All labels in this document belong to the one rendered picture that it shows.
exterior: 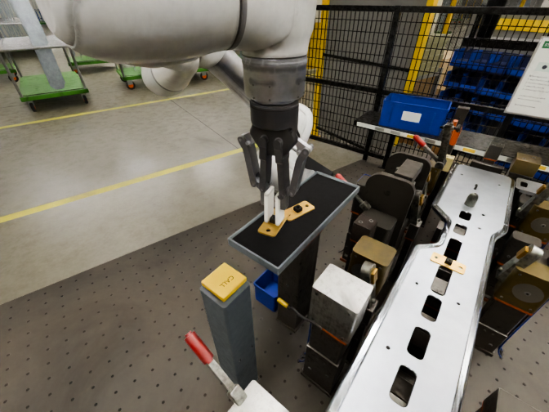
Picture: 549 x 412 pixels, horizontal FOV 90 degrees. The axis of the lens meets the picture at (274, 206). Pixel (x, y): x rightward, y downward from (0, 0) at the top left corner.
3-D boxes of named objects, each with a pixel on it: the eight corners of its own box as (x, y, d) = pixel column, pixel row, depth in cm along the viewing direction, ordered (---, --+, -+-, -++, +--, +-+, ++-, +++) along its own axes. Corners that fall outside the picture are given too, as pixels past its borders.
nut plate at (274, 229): (274, 238, 52) (274, 233, 51) (256, 232, 53) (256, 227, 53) (291, 212, 58) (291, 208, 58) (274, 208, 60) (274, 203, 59)
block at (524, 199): (517, 269, 112) (561, 215, 95) (484, 256, 118) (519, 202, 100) (519, 258, 116) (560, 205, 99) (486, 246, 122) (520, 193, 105)
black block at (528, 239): (502, 311, 97) (554, 253, 79) (470, 296, 102) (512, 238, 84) (504, 300, 100) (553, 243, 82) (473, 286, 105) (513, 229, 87)
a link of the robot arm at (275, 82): (292, 62, 33) (291, 112, 36) (316, 51, 39) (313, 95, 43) (228, 56, 36) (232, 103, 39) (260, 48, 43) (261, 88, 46)
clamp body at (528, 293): (502, 364, 82) (579, 295, 61) (457, 341, 88) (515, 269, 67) (504, 347, 87) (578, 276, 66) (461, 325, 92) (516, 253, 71)
